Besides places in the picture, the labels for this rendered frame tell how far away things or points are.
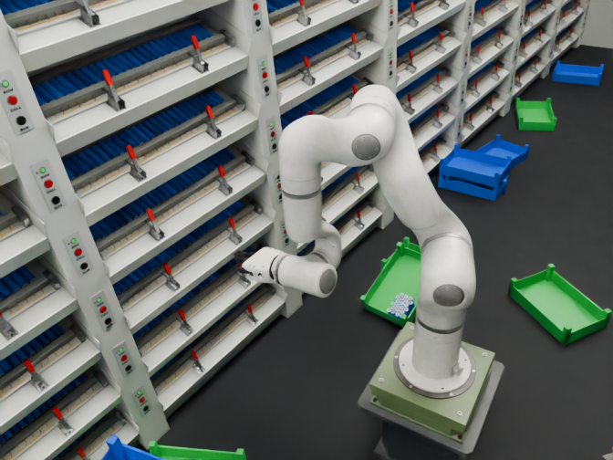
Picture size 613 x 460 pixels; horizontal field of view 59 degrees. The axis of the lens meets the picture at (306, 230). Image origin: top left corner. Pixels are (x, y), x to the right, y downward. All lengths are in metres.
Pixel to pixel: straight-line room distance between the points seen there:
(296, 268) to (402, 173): 0.38
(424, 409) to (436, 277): 0.41
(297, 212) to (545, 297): 1.37
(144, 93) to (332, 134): 0.56
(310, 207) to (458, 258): 0.34
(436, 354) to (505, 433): 0.54
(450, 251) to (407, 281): 1.01
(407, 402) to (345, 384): 0.51
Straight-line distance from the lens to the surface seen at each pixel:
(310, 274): 1.30
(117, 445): 1.29
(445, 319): 1.33
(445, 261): 1.20
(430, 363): 1.45
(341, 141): 1.02
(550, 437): 1.92
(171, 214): 1.59
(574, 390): 2.05
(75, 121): 1.34
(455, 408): 1.47
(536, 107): 3.80
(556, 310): 2.29
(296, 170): 1.13
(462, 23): 2.80
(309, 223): 1.21
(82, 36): 1.29
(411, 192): 1.13
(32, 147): 1.27
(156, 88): 1.43
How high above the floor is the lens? 1.55
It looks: 37 degrees down
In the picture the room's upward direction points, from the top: 6 degrees counter-clockwise
